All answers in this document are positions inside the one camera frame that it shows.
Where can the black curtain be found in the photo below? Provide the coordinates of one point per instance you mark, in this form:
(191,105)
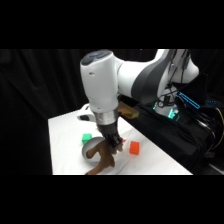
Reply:
(40,100)

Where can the grey metal bowl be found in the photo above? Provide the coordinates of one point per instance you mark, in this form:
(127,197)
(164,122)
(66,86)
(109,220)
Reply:
(89,146)

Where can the green toy block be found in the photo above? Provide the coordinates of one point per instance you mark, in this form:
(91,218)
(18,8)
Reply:
(86,138)

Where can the red capped marker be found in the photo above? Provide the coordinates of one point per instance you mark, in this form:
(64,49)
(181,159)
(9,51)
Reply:
(124,141)

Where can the blue lit device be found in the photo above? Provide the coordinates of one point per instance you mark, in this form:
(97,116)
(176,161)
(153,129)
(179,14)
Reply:
(189,100)

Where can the brown plush deer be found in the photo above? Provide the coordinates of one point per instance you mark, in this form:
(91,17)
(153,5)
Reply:
(103,158)

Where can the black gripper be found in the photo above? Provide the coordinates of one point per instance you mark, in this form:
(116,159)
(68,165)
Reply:
(109,130)

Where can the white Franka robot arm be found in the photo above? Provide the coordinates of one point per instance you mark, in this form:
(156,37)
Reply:
(103,83)

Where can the orange toy block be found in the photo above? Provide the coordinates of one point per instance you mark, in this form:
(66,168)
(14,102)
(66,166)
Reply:
(134,147)

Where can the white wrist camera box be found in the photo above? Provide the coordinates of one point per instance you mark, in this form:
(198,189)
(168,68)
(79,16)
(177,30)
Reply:
(85,114)

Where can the tan wrist mount block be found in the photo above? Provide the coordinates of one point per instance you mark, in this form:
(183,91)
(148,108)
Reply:
(128,110)

